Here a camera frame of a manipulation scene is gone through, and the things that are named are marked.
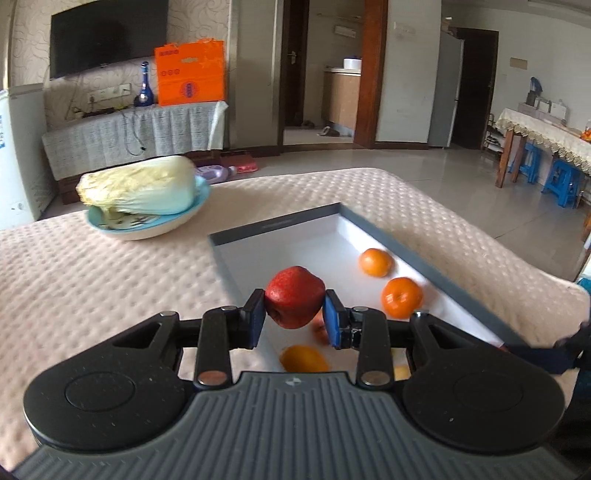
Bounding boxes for orange gift box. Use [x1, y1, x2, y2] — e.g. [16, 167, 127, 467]
[154, 39, 227, 106]

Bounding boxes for napa cabbage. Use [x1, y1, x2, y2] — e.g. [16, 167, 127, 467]
[75, 155, 198, 217]

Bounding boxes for white chest freezer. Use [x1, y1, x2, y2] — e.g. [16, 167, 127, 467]
[0, 90, 47, 230]

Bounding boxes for black hanging cable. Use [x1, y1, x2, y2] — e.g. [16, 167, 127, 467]
[122, 108, 148, 157]

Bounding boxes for blue glass bottle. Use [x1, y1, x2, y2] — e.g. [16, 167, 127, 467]
[134, 61, 154, 108]

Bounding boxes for purple plastic item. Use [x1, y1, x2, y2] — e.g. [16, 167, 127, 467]
[194, 165, 238, 184]

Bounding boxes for red apple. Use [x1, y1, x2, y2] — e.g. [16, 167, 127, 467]
[264, 266, 326, 329]

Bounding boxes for cabinet with patterned cloth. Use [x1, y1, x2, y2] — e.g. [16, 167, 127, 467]
[41, 100, 229, 181]

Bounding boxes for orange mandarin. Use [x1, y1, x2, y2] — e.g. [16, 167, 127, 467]
[381, 277, 424, 319]
[359, 248, 394, 278]

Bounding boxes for dark open doorway door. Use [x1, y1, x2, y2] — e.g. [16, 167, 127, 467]
[450, 28, 499, 151]

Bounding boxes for wooden dining table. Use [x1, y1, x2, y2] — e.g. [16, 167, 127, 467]
[494, 107, 591, 190]

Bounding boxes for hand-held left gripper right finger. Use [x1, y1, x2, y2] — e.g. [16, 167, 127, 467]
[323, 290, 478, 387]

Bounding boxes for pale blue ceramic plate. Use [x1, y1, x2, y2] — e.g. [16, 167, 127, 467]
[86, 178, 211, 241]

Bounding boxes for blue plastic stool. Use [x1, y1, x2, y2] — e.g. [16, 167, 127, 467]
[541, 159, 587, 208]
[508, 141, 542, 185]

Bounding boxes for brown wooden door frame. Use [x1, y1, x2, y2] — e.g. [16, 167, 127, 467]
[353, 0, 389, 149]

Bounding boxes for black shoe rack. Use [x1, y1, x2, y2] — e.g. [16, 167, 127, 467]
[481, 113, 504, 155]

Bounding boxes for silver refrigerator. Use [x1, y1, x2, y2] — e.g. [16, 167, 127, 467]
[428, 31, 465, 148]

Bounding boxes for wooden kitchen cabinet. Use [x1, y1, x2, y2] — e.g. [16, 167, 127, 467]
[322, 68, 361, 132]

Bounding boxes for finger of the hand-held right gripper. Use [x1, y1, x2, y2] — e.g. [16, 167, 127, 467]
[503, 344, 578, 376]

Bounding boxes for dark wooden door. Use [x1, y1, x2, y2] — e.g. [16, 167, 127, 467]
[283, 0, 309, 126]

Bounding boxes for grey shallow box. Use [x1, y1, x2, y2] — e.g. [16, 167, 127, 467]
[208, 202, 527, 374]

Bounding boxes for black wall television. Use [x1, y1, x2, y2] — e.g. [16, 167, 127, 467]
[50, 0, 169, 80]

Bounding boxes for cream lace tablecloth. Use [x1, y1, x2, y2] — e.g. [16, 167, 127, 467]
[495, 107, 591, 176]

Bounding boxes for yellow orange fruit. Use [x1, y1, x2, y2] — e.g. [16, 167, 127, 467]
[281, 345, 331, 374]

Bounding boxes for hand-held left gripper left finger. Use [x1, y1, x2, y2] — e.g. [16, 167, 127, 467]
[113, 288, 267, 387]

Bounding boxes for red floor scale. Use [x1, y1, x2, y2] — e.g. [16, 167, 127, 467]
[221, 151, 259, 174]

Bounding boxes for white boxes on table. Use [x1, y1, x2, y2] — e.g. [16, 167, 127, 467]
[517, 98, 568, 123]

